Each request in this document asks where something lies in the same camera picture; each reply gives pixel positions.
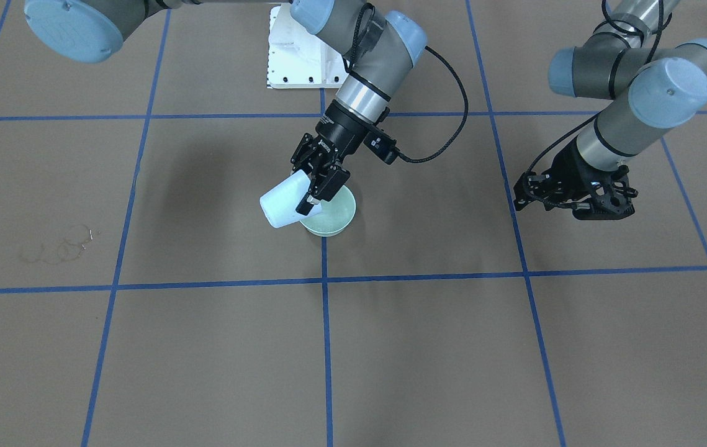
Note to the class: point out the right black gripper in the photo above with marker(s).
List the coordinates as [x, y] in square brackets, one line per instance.
[345, 131]

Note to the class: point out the light green bowl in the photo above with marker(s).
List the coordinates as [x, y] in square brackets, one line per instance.
[335, 216]

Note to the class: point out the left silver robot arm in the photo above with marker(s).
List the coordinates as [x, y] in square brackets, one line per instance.
[650, 91]

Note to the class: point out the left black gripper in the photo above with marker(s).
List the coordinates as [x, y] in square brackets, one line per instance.
[567, 166]

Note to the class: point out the light blue cup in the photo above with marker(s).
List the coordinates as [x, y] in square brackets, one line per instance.
[287, 203]

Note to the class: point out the white camera pedestal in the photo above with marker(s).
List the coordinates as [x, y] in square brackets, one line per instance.
[298, 59]

